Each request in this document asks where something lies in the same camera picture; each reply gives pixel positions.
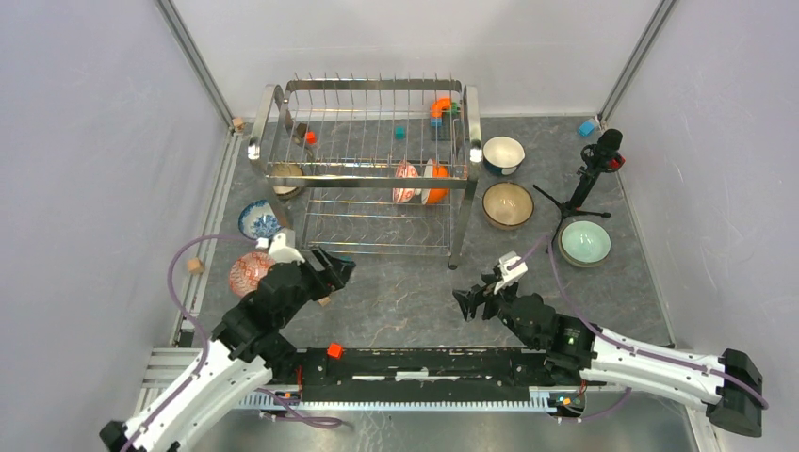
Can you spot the black microphone on tripod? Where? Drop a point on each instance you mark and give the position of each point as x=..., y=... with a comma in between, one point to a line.
x=602, y=157

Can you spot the teal and white bowl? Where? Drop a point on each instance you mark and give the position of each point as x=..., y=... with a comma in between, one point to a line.
x=502, y=156

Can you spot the light wooden cube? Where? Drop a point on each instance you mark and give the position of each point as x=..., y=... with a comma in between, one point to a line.
x=195, y=266

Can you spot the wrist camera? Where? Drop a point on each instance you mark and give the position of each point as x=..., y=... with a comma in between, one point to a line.
x=509, y=270
x=280, y=248

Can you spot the red cube on base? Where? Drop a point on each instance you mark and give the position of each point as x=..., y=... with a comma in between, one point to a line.
x=335, y=351

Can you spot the pale green bowl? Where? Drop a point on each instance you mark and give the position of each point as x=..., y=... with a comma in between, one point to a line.
x=584, y=244

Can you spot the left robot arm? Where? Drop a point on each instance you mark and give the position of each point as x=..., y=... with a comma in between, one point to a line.
x=245, y=352

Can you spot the blue block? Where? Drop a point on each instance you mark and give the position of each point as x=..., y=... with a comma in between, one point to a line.
x=587, y=127

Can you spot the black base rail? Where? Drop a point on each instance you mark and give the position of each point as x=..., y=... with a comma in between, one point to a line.
x=437, y=374

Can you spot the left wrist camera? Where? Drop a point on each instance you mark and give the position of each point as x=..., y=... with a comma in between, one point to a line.
x=280, y=248

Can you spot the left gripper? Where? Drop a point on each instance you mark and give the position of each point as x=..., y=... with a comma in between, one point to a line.
x=334, y=276

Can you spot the blue floral bowl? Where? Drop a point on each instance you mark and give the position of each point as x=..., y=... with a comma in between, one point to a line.
x=257, y=220

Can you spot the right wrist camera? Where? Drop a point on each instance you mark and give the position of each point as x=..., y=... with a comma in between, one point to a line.
x=509, y=270

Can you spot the red patterned bowl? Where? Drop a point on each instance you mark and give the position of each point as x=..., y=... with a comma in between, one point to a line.
x=247, y=271

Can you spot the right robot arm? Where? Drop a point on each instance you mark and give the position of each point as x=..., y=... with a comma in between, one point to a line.
x=726, y=387

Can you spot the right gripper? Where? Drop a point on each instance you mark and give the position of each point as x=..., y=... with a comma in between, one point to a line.
x=468, y=300

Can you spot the pink speckled bowl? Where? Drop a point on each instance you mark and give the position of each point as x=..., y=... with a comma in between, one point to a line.
x=507, y=206

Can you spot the orange toy piece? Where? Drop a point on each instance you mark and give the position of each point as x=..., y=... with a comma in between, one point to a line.
x=440, y=108

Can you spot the metal dish rack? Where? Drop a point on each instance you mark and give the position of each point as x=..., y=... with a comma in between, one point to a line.
x=358, y=189

